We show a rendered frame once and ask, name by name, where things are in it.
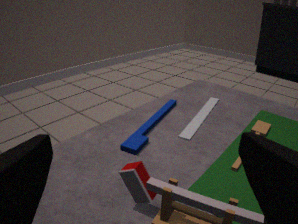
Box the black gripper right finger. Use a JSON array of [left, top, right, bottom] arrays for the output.
[[238, 132, 298, 224]]

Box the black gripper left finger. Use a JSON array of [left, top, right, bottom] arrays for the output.
[[0, 133, 53, 224]]

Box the blue flat bar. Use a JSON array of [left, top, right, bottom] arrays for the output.
[[120, 100, 177, 155]]

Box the green putting mat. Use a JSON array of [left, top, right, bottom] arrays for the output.
[[188, 111, 298, 214]]

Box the grey flat bar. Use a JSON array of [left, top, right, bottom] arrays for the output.
[[178, 97, 220, 140]]

